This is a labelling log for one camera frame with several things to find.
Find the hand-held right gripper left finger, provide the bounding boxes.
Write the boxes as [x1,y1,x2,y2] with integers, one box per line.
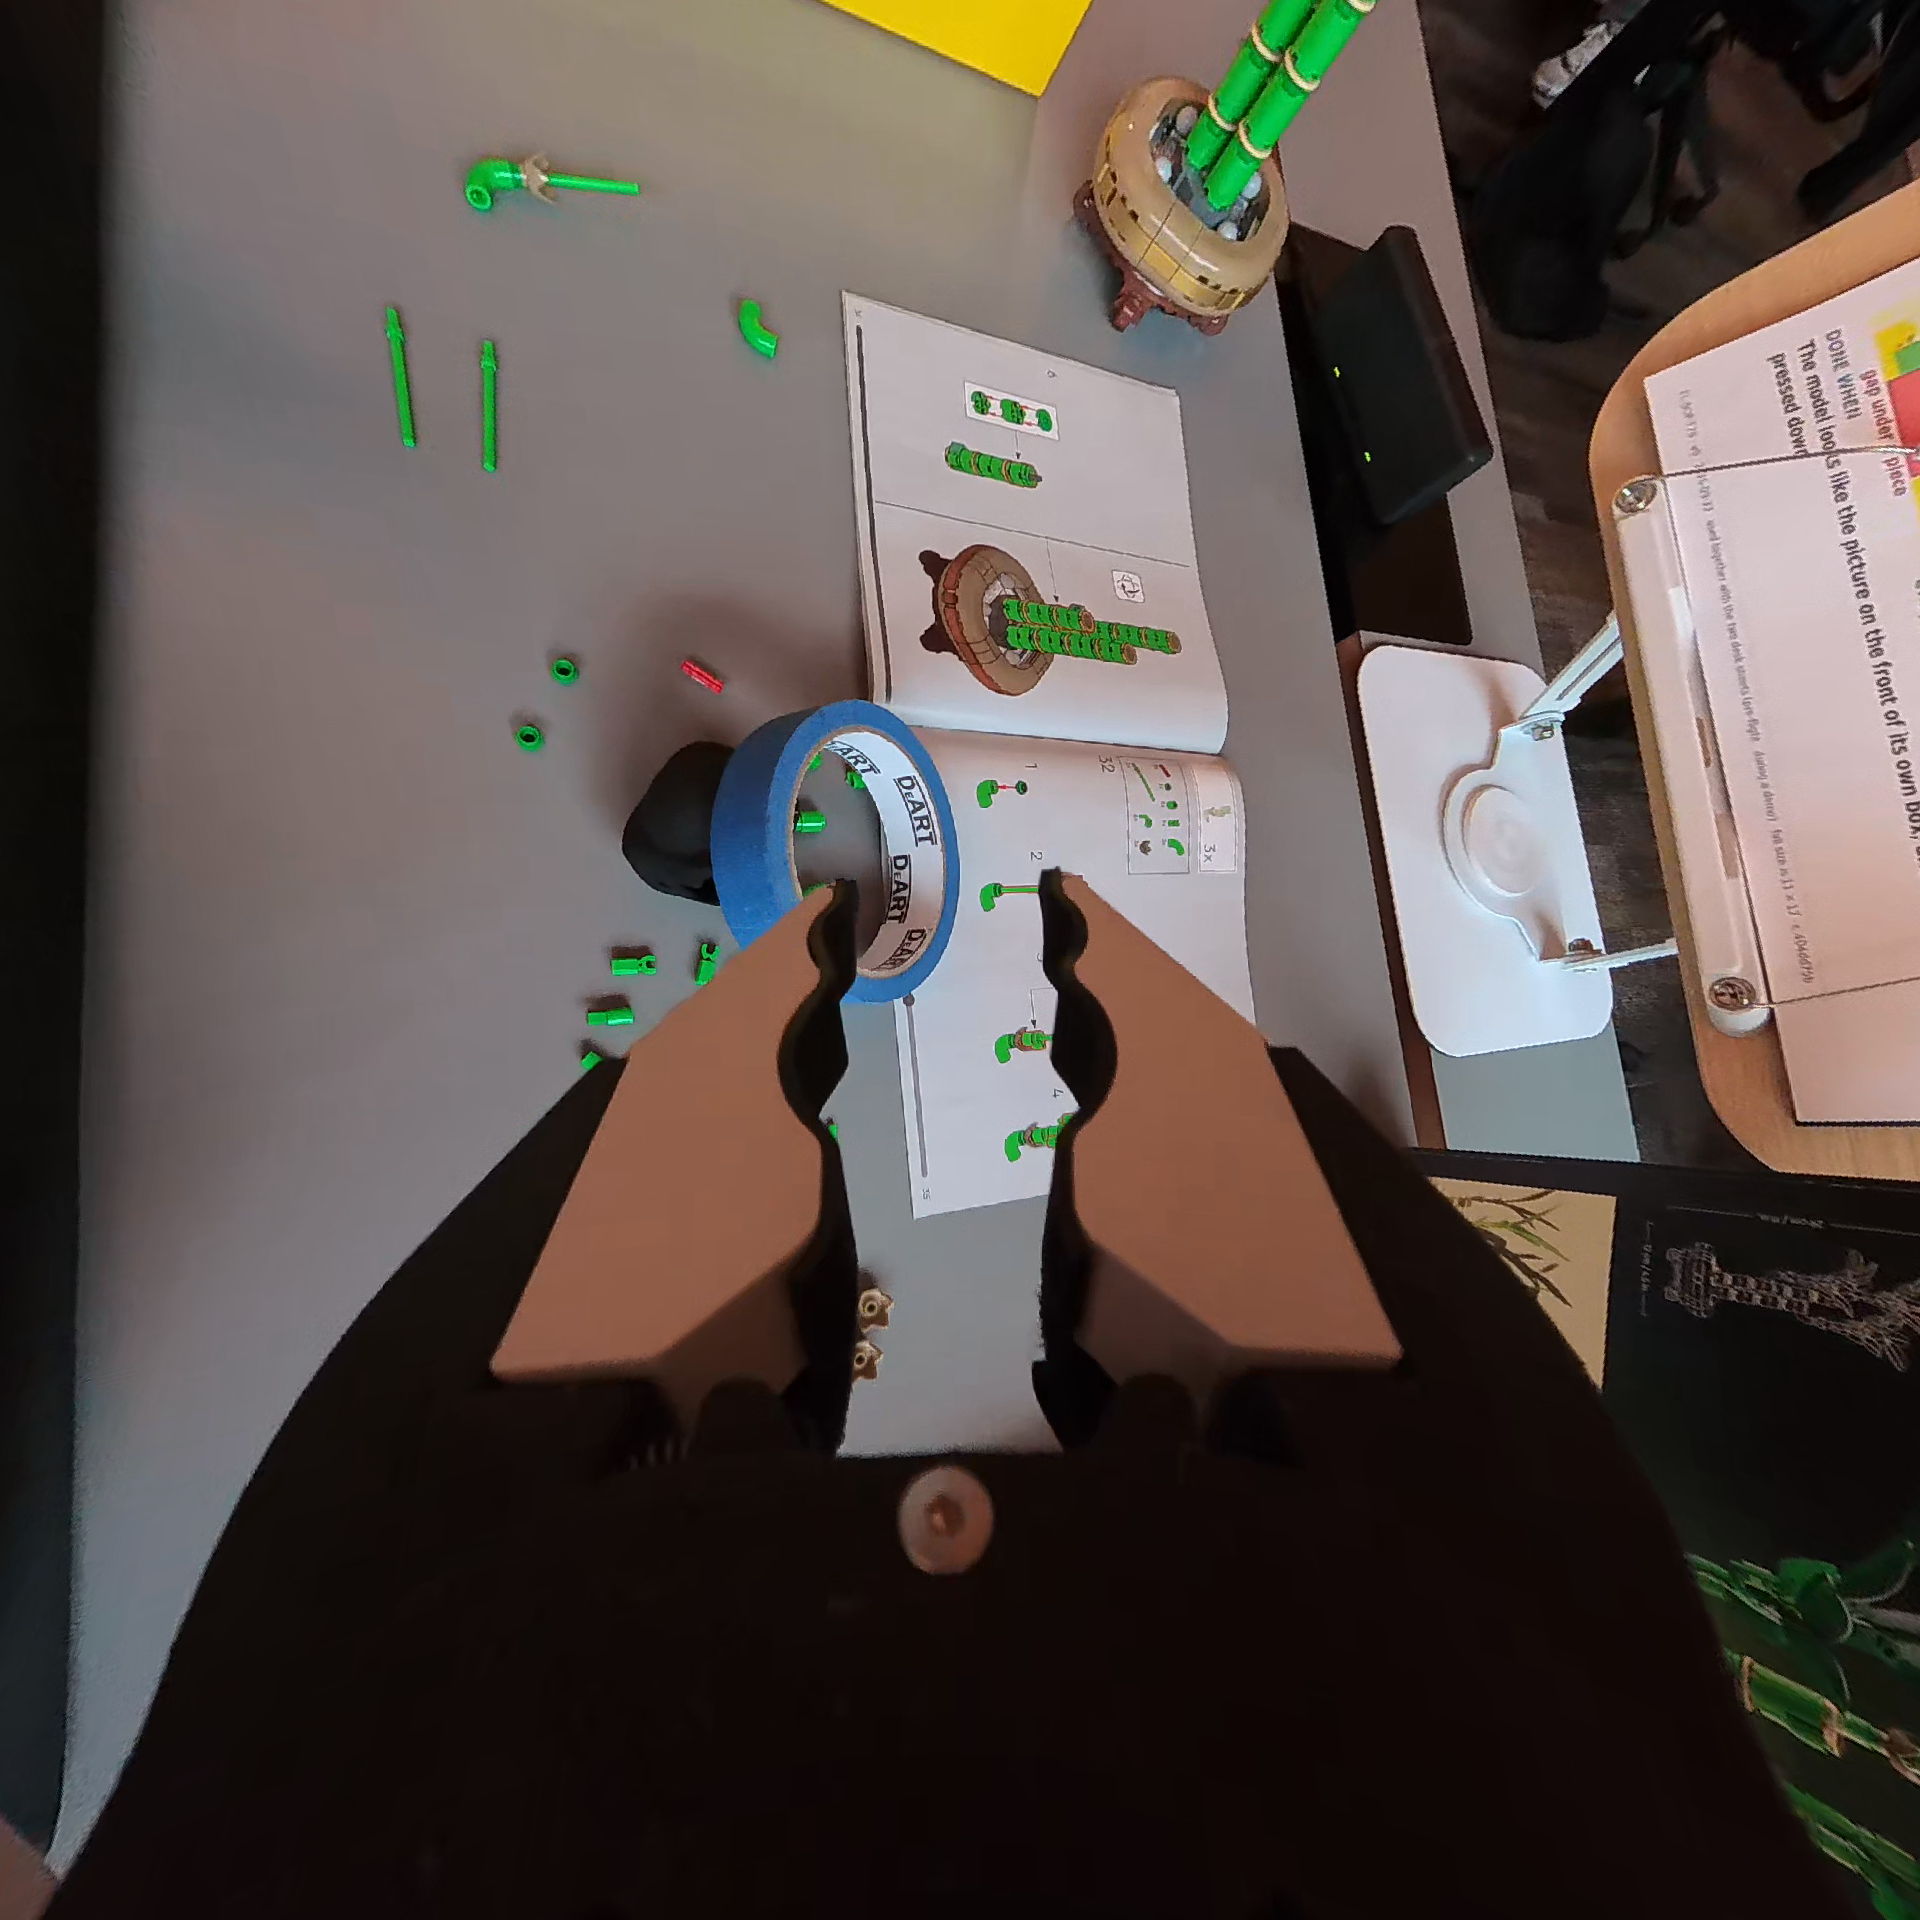
[491,882,861,1412]

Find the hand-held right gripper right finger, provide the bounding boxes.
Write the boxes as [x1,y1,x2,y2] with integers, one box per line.
[1034,866,1404,1404]

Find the green lego stem assembly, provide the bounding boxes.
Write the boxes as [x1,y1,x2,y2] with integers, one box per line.
[465,150,642,213]

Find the scattered green lego clip pieces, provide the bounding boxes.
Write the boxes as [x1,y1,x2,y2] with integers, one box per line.
[579,937,841,1146]

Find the lego instruction booklet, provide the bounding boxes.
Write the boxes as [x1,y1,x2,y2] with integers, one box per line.
[840,288,1261,1219]

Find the lego set box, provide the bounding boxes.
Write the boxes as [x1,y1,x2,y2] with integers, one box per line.
[1410,1147,1920,1920]

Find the lego bamboo pot model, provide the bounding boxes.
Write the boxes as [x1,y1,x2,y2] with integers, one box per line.
[1072,0,1383,335]

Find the blue masking tape roll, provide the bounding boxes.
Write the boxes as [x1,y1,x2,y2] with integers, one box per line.
[709,699,962,1008]

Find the black rounded case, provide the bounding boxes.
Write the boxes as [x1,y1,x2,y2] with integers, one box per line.
[622,744,739,905]

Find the wooden instruction board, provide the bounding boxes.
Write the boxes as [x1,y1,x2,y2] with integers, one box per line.
[1590,180,1920,1180]

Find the clipboard with printed sheet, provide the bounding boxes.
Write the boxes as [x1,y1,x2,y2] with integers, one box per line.
[1646,270,1920,1128]

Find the black box device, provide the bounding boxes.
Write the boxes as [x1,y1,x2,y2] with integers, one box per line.
[1289,224,1498,531]

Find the yellow plastic bin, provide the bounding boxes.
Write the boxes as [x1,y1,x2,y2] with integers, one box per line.
[817,0,1099,98]

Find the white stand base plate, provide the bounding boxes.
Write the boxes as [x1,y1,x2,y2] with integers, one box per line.
[1357,465,1780,1058]

